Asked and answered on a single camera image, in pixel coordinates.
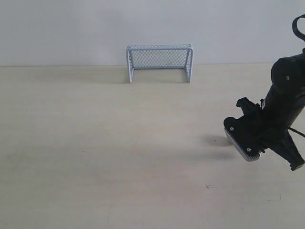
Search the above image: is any black cable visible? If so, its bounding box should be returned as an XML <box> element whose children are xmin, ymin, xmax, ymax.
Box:
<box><xmin>292</xmin><ymin>14</ymin><xmax>305</xmax><ymax>43</ymax></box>

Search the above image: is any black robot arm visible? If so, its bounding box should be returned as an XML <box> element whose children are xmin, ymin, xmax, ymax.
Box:
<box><xmin>223</xmin><ymin>53</ymin><xmax>305</xmax><ymax>171</ymax></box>

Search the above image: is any small white soccer goal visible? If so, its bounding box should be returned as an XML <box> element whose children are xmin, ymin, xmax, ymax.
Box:
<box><xmin>126</xmin><ymin>44</ymin><xmax>194</xmax><ymax>83</ymax></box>

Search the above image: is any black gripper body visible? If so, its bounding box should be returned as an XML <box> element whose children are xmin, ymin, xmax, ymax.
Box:
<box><xmin>238</xmin><ymin>99</ymin><xmax>305</xmax><ymax>171</ymax></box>

